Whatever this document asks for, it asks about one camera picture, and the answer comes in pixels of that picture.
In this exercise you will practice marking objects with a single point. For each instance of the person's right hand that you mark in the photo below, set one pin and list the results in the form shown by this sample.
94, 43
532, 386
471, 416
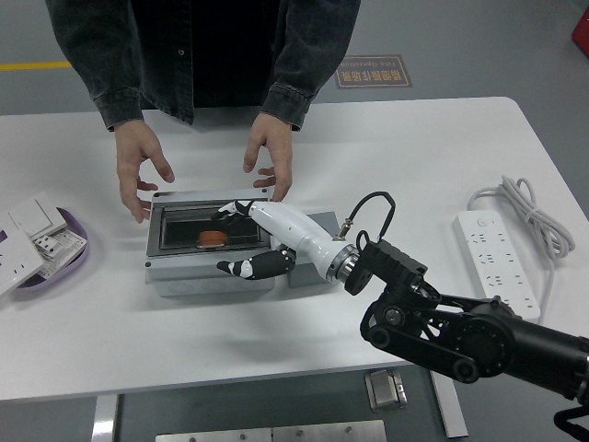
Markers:
133, 156

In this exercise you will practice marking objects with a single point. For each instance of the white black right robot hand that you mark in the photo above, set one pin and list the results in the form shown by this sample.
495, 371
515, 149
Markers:
294, 225

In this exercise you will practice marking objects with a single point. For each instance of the person's left hand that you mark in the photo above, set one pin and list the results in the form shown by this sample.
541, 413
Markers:
276, 147

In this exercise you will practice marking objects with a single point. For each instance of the grey electrical box clear lid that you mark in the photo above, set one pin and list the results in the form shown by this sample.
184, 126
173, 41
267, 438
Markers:
207, 285

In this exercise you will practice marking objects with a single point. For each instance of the person's left forearm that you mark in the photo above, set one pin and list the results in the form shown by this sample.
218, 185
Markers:
308, 60

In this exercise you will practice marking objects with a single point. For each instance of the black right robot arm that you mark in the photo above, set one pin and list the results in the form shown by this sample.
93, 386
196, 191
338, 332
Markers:
483, 340

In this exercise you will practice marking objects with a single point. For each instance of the person's right forearm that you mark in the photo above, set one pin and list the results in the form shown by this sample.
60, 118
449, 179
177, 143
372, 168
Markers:
106, 69

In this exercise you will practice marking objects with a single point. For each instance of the dark grey cube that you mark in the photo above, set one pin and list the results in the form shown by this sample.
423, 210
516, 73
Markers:
303, 276

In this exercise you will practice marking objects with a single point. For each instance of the grey metal box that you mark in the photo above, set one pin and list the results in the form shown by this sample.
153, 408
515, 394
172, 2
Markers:
384, 391

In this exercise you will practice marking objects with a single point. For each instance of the person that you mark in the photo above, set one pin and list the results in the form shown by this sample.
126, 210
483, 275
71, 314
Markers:
221, 55

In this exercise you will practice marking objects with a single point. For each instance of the purple tray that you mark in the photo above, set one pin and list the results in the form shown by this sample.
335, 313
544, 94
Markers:
77, 259

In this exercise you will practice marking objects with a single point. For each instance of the white socket module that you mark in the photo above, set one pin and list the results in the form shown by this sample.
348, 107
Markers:
55, 244

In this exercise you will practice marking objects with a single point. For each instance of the brown floor sign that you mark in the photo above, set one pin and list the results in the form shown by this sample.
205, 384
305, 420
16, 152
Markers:
377, 72

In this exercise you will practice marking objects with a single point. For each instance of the yellow floor tape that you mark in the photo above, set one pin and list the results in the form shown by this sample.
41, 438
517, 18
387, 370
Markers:
32, 66

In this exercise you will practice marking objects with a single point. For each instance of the large white socket panel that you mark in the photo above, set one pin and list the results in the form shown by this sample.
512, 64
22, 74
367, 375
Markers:
16, 262

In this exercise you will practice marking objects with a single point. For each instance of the white power strip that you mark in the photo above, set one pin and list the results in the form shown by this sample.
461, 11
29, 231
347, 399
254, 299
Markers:
497, 267

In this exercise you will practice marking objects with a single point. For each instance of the white table leg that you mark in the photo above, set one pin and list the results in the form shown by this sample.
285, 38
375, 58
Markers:
105, 419
453, 410

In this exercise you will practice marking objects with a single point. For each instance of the red object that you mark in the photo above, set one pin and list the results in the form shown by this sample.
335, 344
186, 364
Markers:
581, 34

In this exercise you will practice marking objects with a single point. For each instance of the white switch plate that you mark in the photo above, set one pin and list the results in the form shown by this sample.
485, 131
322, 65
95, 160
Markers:
32, 214

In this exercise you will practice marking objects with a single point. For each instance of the grey metal base plate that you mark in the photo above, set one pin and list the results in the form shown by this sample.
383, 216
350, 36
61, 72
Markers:
276, 433

